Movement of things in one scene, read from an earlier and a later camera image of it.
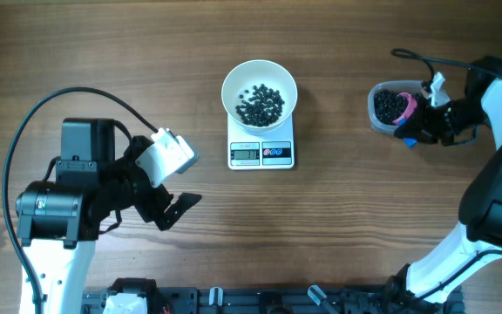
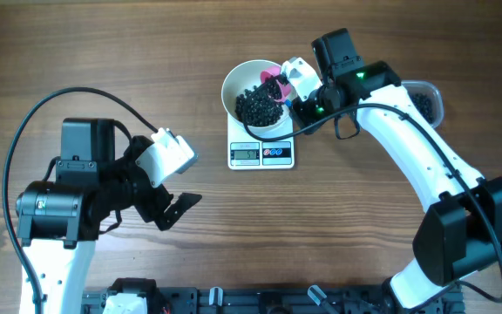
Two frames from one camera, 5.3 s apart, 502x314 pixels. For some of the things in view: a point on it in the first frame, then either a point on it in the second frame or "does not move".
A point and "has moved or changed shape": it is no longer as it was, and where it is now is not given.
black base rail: (225, 300) does not move
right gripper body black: (443, 120) to (315, 107)
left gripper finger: (177, 208) does not move
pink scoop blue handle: (410, 141) has moved or changed shape
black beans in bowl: (262, 108) does not move
